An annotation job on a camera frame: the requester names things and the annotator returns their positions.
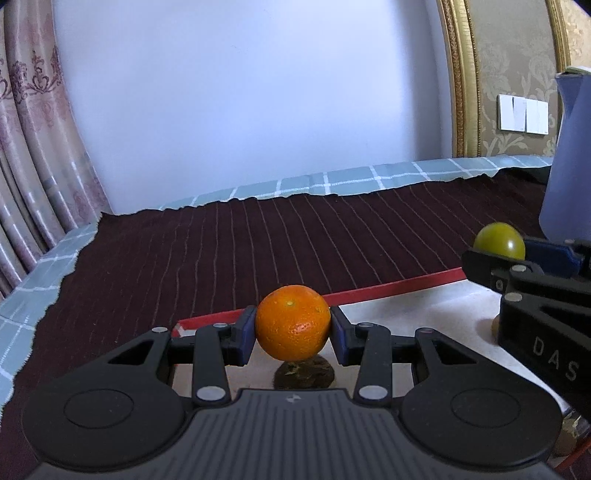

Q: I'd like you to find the dark maroon striped cloth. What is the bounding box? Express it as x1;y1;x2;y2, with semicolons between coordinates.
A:
0;167;555;480

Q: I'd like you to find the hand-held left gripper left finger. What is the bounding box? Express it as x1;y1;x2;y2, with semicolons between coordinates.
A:
104;305;257;407

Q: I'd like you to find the white wall switch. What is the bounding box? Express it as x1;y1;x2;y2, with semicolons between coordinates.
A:
497;93;549;136

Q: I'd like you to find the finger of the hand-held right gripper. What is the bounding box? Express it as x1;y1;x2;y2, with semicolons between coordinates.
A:
524;236;591;280
462;247;573;304

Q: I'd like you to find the red cardboard tray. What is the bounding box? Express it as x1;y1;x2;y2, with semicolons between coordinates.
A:
172;268;571;416

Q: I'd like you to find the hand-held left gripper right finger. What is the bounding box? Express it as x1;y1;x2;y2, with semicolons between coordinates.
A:
329;305;485;408

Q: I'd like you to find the orange mandarin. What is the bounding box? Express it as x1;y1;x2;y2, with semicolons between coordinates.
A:
255;285;332;361

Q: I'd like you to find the blue electric kettle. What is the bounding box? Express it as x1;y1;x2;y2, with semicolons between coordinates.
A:
539;67;591;241

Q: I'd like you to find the pink patterned curtain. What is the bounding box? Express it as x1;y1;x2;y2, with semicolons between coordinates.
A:
0;0;114;301

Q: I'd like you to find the gold ornate wall frame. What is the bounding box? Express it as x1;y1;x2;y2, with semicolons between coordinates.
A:
436;0;583;160

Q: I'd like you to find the green round fruit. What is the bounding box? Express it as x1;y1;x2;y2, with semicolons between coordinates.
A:
473;222;526;260

